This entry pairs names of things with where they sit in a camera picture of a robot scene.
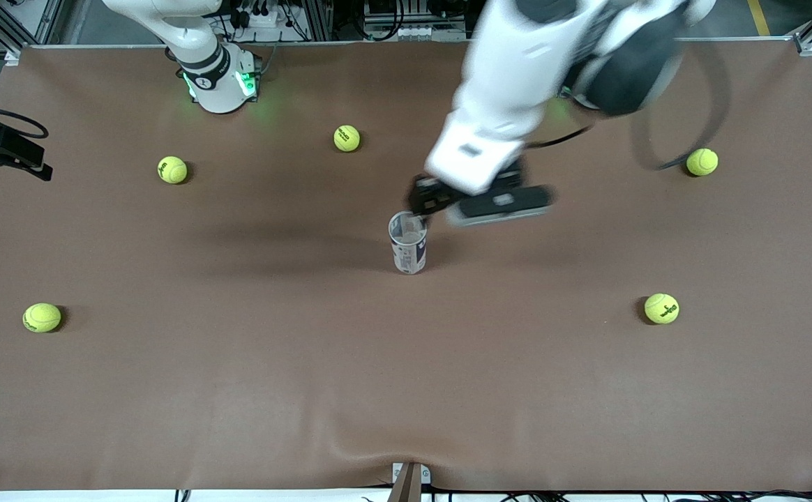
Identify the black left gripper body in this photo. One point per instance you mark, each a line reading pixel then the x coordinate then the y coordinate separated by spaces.
pixel 431 196

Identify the white blue tennis ball can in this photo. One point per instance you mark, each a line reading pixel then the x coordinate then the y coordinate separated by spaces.
pixel 409 247

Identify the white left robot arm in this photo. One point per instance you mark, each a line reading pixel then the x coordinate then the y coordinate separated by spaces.
pixel 510 77

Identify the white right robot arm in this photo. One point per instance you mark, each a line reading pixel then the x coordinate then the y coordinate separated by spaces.
pixel 211 77

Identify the yellow tennis ball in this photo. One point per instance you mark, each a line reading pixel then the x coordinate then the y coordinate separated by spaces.
pixel 42 317
pixel 172 169
pixel 702 162
pixel 347 138
pixel 661 308

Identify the white terminal block row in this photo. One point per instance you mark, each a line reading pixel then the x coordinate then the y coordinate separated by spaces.
pixel 418 32

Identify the brown table mat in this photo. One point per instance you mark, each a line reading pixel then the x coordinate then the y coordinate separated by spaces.
pixel 406 390

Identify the white power strip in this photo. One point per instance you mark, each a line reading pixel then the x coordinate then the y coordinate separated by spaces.
pixel 261 18

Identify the metal table clamp bracket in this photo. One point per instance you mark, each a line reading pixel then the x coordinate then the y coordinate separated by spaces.
pixel 409 477

